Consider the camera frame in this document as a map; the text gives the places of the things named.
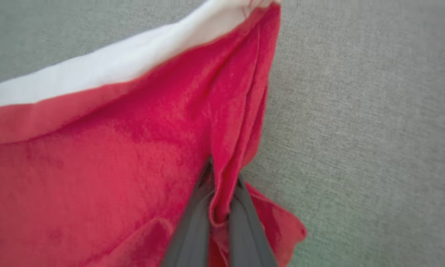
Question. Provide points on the red garment with chest print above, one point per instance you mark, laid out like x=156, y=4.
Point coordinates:
x=96, y=167

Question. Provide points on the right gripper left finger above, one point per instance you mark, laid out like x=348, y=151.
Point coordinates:
x=192, y=230

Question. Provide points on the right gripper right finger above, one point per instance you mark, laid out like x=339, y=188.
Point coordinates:
x=246, y=237

